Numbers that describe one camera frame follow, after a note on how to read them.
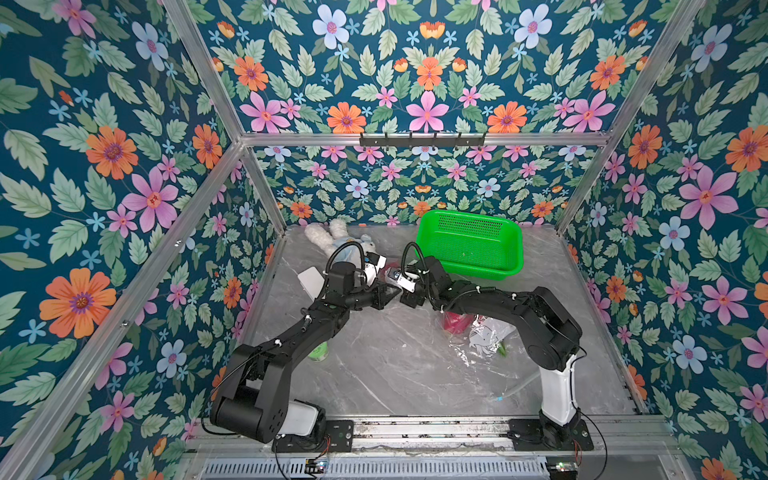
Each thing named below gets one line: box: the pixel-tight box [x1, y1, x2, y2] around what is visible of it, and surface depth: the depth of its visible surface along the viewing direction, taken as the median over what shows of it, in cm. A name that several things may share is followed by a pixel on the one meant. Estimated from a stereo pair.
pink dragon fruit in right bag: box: [443, 311, 475, 335], surface depth 88 cm
